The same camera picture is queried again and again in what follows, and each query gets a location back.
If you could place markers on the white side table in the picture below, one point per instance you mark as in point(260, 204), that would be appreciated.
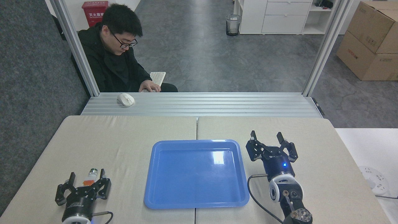
point(367, 149)

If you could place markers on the person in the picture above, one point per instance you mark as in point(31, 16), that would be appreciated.
point(115, 68)

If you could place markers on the red fire extinguisher box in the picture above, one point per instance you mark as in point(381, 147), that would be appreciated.
point(93, 12)

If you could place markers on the person's hand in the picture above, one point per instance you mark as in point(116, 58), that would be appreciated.
point(150, 86)

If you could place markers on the white keyboard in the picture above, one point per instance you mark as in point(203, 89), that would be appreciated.
point(158, 76)

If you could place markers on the white round power strip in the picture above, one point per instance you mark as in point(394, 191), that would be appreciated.
point(374, 180)

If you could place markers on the white computer mouse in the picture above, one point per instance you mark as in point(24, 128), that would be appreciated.
point(126, 99)

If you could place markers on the black device on shelf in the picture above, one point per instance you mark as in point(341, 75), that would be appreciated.
point(325, 3)

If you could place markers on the grey mesh waste bin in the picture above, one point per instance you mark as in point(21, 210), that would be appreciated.
point(233, 25)

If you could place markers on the silver aluminium post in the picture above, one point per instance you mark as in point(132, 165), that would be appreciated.
point(325, 49)
point(77, 53)

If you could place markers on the ribbed aluminium platform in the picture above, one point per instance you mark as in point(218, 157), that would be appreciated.
point(202, 105)

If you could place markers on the large cardboard box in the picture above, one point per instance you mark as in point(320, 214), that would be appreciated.
point(360, 60)

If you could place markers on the small cardboard box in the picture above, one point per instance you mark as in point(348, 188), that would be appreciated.
point(373, 26)

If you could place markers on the blue plastic tray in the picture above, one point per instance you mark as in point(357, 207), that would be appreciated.
point(196, 174)

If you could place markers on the orange white switch part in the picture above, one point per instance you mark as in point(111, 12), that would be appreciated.
point(90, 178)

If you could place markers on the white drawer cabinet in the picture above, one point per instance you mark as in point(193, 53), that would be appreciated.
point(279, 18)

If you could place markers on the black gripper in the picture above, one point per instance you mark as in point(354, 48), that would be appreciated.
point(79, 205)
point(279, 166)

